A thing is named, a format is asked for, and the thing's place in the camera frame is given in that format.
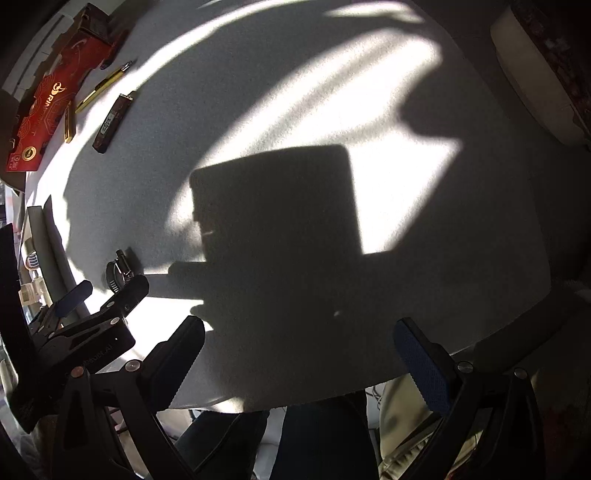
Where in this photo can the patterned lighter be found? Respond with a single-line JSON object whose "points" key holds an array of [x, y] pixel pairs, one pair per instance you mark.
{"points": [[111, 124]]}

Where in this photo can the person's legs in dark pants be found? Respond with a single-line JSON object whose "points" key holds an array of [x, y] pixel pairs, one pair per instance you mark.
{"points": [[314, 438]]}

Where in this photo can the small yellow blade case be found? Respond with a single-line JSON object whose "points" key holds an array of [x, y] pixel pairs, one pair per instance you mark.
{"points": [[69, 122]]}

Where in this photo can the red printed cardboard box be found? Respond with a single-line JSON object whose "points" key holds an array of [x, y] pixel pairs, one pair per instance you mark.
{"points": [[51, 101]]}

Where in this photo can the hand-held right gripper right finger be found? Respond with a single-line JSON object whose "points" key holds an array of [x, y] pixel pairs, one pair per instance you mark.
{"points": [[422, 364]]}

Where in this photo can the yellow utility knife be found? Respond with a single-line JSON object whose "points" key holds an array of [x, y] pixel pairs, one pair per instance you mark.
{"points": [[99, 87]]}

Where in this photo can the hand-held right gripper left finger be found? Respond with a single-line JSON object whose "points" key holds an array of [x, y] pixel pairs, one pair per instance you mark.
{"points": [[178, 364]]}

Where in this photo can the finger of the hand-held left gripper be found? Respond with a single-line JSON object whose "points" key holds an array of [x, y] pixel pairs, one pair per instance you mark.
{"points": [[131, 290], [76, 293]]}

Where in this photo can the beige fabric bag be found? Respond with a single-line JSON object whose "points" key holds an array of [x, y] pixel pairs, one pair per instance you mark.
{"points": [[406, 424]]}

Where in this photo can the grey framed white tray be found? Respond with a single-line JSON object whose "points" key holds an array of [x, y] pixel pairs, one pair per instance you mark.
{"points": [[51, 249]]}

